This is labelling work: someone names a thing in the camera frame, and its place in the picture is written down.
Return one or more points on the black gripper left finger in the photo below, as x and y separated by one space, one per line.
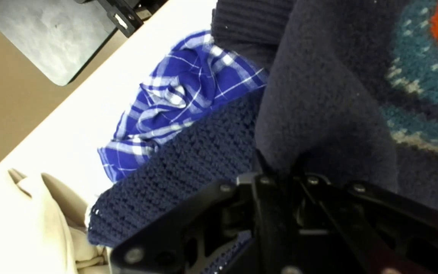
214 233

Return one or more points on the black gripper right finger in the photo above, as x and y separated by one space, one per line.
381 228

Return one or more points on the navy fleece garment orange print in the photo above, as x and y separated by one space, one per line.
341 85

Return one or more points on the cream beige garment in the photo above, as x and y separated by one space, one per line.
22 233

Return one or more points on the navy knit sweater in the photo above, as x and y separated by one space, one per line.
199 161

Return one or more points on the blue plaid shirt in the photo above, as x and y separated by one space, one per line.
179 100

